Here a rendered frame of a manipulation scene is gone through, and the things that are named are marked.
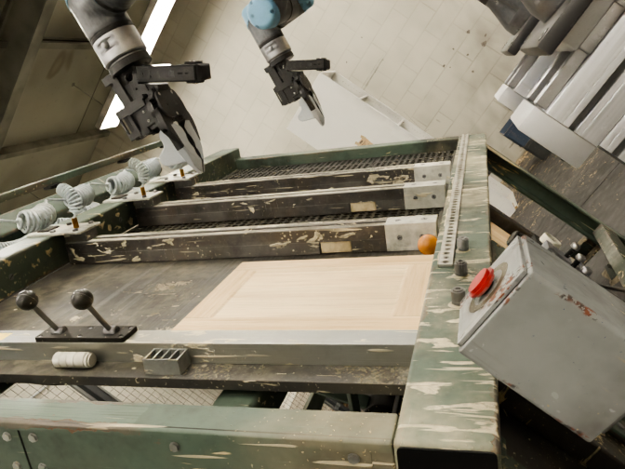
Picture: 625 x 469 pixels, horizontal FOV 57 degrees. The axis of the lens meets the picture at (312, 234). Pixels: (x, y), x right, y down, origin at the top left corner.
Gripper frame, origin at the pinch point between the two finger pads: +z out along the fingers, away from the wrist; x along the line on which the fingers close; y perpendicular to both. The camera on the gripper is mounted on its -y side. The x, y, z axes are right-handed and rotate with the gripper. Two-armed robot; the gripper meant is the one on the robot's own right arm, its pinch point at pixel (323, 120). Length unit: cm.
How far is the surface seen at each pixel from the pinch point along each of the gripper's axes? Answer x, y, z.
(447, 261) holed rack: 41, -19, 38
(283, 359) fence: 72, 7, 33
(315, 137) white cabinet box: -348, 103, 1
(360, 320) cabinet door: 60, -3, 36
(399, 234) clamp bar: 18.8, -7.8, 33.5
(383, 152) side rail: -115, 12, 24
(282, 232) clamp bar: 18.0, 19.3, 20.0
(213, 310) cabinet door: 54, 26, 24
